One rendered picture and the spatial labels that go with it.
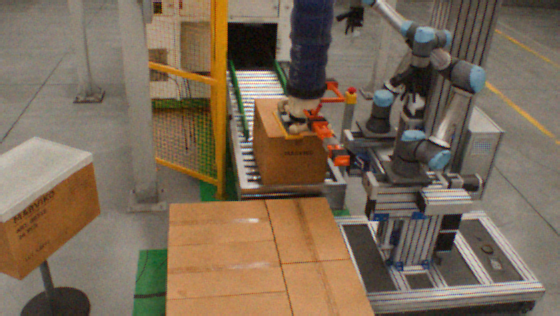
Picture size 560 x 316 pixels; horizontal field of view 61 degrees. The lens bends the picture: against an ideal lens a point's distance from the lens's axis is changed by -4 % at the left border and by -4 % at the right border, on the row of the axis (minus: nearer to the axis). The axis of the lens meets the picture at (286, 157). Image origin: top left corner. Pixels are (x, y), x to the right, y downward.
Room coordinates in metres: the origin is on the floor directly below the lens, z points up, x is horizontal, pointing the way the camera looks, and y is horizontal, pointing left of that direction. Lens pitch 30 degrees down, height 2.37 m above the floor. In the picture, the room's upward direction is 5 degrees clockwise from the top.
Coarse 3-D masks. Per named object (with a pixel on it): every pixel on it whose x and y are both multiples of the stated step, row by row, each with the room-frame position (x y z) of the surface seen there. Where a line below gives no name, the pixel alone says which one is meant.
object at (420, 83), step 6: (420, 72) 1.96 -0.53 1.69; (426, 72) 1.95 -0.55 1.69; (414, 78) 1.95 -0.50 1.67; (420, 78) 1.95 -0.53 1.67; (426, 78) 1.95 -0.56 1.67; (408, 84) 1.96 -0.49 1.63; (414, 84) 1.93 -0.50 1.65; (420, 84) 1.93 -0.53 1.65; (426, 84) 1.94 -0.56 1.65; (408, 90) 1.94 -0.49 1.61; (420, 90) 1.94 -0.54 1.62
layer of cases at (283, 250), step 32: (192, 224) 2.26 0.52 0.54; (224, 224) 2.29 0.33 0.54; (256, 224) 2.32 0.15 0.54; (288, 224) 2.34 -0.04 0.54; (320, 224) 2.37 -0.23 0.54; (192, 256) 1.99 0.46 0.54; (224, 256) 2.01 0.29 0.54; (256, 256) 2.04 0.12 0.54; (288, 256) 2.06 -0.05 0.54; (320, 256) 2.08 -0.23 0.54; (192, 288) 1.76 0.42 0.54; (224, 288) 1.78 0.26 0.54; (256, 288) 1.80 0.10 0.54; (288, 288) 1.81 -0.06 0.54; (320, 288) 1.83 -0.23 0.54; (352, 288) 1.85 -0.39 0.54
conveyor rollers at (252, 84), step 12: (228, 72) 4.75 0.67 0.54; (240, 72) 4.78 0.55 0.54; (252, 72) 4.81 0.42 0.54; (264, 72) 4.83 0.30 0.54; (228, 84) 4.41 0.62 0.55; (240, 84) 4.45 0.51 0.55; (252, 84) 4.47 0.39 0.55; (264, 84) 4.50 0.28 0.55; (276, 84) 4.52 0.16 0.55; (252, 96) 4.18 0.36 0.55; (264, 96) 4.21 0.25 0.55; (276, 96) 4.23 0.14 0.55; (252, 108) 3.92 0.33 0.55; (240, 120) 3.70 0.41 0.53; (252, 120) 3.72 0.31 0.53; (240, 132) 3.45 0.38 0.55; (240, 144) 3.26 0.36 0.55; (252, 156) 3.10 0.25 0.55; (252, 168) 2.93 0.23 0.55; (252, 180) 2.82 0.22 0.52
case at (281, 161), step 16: (256, 112) 3.11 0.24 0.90; (256, 128) 3.08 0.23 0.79; (272, 128) 2.78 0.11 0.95; (256, 144) 3.05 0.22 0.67; (272, 144) 2.67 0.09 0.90; (288, 144) 2.69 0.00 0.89; (304, 144) 2.72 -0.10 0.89; (320, 144) 2.74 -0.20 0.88; (256, 160) 3.03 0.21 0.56; (272, 160) 2.67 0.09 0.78; (288, 160) 2.70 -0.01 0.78; (304, 160) 2.72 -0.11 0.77; (320, 160) 2.75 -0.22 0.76; (272, 176) 2.67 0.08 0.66; (288, 176) 2.70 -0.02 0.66; (304, 176) 2.72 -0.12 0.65; (320, 176) 2.75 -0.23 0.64
